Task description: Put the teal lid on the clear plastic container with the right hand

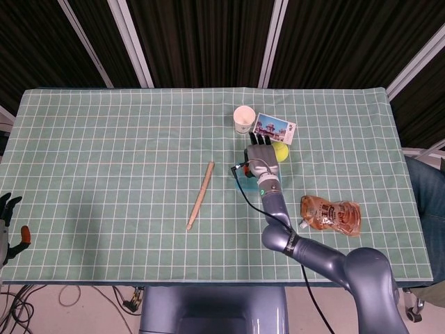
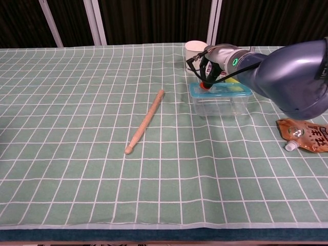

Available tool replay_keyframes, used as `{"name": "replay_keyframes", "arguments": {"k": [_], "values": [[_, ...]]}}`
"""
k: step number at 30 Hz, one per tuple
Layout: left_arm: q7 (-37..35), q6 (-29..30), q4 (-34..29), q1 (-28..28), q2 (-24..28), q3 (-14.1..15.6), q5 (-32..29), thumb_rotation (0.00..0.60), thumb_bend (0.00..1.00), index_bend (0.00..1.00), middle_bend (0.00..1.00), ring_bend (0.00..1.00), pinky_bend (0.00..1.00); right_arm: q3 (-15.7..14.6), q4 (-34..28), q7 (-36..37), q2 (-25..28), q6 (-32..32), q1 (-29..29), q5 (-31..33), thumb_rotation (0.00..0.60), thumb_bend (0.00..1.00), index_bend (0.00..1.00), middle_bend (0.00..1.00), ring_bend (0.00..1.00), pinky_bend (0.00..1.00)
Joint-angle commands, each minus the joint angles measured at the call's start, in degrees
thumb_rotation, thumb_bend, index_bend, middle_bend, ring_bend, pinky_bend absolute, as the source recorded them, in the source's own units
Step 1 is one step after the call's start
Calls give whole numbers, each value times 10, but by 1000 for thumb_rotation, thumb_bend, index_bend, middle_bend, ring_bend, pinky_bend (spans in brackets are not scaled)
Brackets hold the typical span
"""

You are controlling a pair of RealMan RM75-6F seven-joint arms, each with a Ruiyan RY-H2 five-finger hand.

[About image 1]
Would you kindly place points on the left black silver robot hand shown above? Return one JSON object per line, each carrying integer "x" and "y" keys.
{"x": 3, "y": 236}

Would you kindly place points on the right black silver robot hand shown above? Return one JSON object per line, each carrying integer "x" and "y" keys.
{"x": 262, "y": 160}

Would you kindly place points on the teal container lid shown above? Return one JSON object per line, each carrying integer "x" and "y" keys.
{"x": 248, "y": 186}

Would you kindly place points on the yellow tennis ball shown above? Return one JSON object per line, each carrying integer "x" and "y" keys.
{"x": 282, "y": 152}

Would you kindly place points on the postcard with building photo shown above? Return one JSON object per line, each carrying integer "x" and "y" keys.
{"x": 276, "y": 127}

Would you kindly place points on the white paper cup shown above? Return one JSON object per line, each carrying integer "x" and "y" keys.
{"x": 243, "y": 120}

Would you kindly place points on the wooden stick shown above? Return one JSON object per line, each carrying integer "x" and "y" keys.
{"x": 200, "y": 195}

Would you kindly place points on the orange sauce pouch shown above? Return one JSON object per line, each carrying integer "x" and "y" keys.
{"x": 333, "y": 215}

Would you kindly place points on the green checkered tablecloth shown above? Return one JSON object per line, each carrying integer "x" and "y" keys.
{"x": 121, "y": 174}

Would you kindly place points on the black pleated curtain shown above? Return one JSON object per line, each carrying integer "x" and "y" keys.
{"x": 208, "y": 35}

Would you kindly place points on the black power plug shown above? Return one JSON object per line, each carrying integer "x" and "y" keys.
{"x": 132, "y": 302}

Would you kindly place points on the blue-grey robot torso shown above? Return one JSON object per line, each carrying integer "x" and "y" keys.
{"x": 215, "y": 309}

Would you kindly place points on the person in blue jeans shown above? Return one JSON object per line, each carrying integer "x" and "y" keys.
{"x": 429, "y": 195}

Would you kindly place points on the office chair caster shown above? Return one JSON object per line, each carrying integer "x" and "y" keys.
{"x": 414, "y": 309}

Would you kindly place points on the white metal post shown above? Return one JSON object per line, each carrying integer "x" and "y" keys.
{"x": 85, "y": 45}
{"x": 273, "y": 41}
{"x": 417, "y": 59}
{"x": 132, "y": 41}

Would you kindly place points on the white metal frame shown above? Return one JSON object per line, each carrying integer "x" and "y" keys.
{"x": 419, "y": 153}

